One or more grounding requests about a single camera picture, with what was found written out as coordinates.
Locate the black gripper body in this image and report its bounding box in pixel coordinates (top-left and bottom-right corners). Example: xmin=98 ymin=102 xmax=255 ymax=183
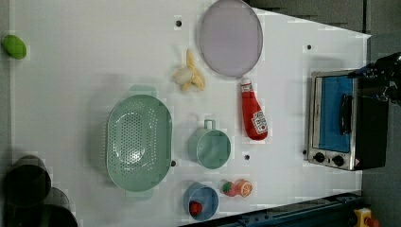
xmin=348 ymin=52 xmax=401 ymax=105

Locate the red ketchup bottle toy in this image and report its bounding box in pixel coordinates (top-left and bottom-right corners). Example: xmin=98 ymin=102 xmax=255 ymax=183
xmin=240 ymin=79 xmax=269 ymax=141

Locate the green oval strainer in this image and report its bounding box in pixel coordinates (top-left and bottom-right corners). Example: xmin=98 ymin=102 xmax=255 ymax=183
xmin=106 ymin=85 xmax=173 ymax=193

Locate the toaster oven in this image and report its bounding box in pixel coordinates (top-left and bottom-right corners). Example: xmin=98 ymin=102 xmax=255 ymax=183
xmin=307 ymin=71 xmax=390 ymax=171

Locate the yellow red emergency button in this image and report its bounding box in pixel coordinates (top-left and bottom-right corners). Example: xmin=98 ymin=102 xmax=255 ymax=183
xmin=354 ymin=208 xmax=380 ymax=227

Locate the lilac round plate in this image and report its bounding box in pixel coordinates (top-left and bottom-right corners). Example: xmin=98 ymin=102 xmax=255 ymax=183
xmin=200 ymin=0 xmax=263 ymax=77

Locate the orange slice toy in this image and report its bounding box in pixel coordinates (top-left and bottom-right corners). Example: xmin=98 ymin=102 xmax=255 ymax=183
xmin=235 ymin=179 xmax=253 ymax=198

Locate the green mug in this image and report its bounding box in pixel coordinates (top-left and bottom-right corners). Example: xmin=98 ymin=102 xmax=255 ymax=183
xmin=188 ymin=119 xmax=231 ymax=169

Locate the peeled banana toy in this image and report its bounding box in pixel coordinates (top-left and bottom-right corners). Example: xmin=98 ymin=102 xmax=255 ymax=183
xmin=173 ymin=49 xmax=205 ymax=92

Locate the strawberry toy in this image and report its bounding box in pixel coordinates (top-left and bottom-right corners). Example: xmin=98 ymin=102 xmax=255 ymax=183
xmin=222 ymin=182 xmax=237 ymax=197

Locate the blue cup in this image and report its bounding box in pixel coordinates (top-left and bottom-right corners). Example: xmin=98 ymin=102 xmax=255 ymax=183
xmin=183 ymin=183 xmax=219 ymax=221

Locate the red tomato toy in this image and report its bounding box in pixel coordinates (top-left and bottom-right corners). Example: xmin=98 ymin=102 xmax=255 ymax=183
xmin=189 ymin=201 xmax=202 ymax=217

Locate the green lime toy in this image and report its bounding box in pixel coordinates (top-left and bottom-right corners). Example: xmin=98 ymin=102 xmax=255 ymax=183
xmin=2 ymin=35 xmax=26 ymax=60

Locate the blue metal frame rail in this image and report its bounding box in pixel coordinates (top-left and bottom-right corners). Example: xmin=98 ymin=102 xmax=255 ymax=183
xmin=181 ymin=193 xmax=365 ymax=227

